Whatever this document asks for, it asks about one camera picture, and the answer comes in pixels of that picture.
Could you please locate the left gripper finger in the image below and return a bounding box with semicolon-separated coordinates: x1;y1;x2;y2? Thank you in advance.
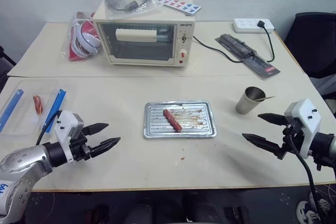
83;123;109;137
90;136;122;158

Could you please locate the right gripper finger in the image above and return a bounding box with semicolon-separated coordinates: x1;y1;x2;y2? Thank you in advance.
257;113;288;127
241;133;286;161

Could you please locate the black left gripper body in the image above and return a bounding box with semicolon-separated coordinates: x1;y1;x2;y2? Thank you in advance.
69;126;93;162

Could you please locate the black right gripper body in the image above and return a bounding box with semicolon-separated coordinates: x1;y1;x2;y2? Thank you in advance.
281;118;306;154

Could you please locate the metal cup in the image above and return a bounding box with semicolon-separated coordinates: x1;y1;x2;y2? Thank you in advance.
235;86;266;115

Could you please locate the small red sausage piece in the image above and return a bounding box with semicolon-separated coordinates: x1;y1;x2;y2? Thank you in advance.
33;94;44;115

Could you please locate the clear container with blue clips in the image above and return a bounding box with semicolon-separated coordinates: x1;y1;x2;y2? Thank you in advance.
0;79;68;137

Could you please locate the metal baking tray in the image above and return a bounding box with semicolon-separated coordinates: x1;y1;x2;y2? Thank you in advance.
143;100;218;140

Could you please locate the long red sausage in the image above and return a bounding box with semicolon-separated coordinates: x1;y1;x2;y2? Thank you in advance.
163;109;183;133

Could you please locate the black white sneaker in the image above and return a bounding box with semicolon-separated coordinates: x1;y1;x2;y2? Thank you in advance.
296;191;333;224

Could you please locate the black flat package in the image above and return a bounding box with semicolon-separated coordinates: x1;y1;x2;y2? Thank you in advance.
215;34;281;79

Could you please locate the black office chair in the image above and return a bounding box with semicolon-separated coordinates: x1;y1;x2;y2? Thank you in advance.
285;12;336;79

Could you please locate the white power strip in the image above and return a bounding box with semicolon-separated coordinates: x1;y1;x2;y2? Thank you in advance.
231;18;276;34

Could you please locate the dark chair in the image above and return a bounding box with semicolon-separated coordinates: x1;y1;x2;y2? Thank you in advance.
0;45;17;91

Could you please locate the cream toaster oven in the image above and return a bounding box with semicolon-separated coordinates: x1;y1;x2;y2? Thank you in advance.
93;0;196;68

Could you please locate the white card with hearts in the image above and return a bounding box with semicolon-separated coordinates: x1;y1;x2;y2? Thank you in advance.
149;0;203;16

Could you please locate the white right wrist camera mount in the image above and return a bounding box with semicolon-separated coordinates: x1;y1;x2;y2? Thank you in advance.
284;98;322;159

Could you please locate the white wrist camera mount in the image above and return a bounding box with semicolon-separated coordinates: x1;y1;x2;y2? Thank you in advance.
54;110;85;164
284;98;322;159

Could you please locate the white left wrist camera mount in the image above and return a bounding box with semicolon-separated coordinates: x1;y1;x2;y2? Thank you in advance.
54;110;85;164

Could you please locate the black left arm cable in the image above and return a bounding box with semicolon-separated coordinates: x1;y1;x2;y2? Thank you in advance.
36;110;64;146

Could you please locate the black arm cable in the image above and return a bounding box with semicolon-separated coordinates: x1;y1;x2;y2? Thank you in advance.
282;125;325;224
36;110;64;146

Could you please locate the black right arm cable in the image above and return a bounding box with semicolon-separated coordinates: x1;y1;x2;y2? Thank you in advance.
282;125;325;224

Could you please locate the black oven power cord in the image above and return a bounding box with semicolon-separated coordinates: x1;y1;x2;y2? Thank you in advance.
193;20;276;64

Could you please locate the red white bagged cable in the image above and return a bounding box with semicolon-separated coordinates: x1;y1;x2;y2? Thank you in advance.
61;11;102;62

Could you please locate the clear bag with cables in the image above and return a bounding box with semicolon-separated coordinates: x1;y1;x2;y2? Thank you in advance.
102;0;163;20

